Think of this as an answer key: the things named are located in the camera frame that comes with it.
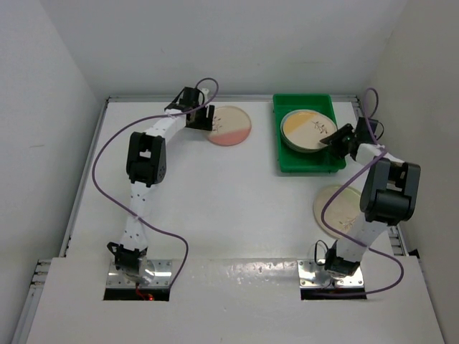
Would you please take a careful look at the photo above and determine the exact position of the beige plate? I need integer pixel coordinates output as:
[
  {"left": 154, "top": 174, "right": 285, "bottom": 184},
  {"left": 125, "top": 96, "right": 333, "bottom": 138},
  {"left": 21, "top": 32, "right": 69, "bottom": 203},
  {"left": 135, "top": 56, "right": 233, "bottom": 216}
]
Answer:
[
  {"left": 313, "top": 185, "right": 361, "bottom": 239},
  {"left": 207, "top": 105, "right": 252, "bottom": 147},
  {"left": 280, "top": 110, "right": 337, "bottom": 153},
  {"left": 281, "top": 126, "right": 326, "bottom": 153}
]

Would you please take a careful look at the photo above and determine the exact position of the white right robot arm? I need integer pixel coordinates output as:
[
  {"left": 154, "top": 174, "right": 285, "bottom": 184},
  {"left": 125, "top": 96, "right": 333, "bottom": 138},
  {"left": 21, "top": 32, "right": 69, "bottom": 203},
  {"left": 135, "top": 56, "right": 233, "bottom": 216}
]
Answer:
[{"left": 321, "top": 117, "right": 421, "bottom": 277}]

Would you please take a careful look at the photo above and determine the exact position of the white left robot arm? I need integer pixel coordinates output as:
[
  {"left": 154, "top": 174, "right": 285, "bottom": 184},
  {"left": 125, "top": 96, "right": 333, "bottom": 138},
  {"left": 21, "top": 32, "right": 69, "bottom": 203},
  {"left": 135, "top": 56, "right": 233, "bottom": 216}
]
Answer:
[{"left": 108, "top": 87, "right": 214, "bottom": 285}]

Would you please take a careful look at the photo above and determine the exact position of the green plastic bin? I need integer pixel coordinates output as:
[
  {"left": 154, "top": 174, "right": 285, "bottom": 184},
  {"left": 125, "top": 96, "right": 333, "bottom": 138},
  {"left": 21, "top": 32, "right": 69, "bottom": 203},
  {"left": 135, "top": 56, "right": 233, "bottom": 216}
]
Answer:
[{"left": 273, "top": 93, "right": 346, "bottom": 173}]

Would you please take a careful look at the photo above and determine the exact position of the white front cover board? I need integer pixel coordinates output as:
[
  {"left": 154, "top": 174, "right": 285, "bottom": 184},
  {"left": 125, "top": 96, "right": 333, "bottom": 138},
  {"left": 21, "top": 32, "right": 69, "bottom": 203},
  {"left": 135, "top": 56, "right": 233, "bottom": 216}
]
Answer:
[{"left": 28, "top": 257, "right": 443, "bottom": 343}]

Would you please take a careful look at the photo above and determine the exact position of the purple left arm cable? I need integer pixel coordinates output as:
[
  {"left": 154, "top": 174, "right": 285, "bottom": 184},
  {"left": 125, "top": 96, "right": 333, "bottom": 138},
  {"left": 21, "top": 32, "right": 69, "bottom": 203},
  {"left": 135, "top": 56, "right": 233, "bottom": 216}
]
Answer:
[{"left": 92, "top": 77, "right": 220, "bottom": 287}]

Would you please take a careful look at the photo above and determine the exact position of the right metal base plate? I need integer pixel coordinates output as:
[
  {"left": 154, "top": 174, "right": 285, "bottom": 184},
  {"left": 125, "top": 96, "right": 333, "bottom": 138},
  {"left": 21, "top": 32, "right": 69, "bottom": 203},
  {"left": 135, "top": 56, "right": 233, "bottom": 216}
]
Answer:
[{"left": 297, "top": 259, "right": 364, "bottom": 290}]

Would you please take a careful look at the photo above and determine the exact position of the metal base plate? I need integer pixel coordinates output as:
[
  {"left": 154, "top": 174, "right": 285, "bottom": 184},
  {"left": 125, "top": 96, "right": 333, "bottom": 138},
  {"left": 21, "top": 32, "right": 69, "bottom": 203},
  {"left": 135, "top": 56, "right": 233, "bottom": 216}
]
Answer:
[
  {"left": 105, "top": 259, "right": 172, "bottom": 290},
  {"left": 297, "top": 259, "right": 364, "bottom": 290}
]

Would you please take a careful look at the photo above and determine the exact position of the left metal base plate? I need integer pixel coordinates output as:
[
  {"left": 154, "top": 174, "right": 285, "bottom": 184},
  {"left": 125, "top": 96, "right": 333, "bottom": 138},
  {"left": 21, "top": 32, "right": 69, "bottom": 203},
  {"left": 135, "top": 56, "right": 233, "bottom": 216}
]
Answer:
[{"left": 105, "top": 259, "right": 172, "bottom": 290}]

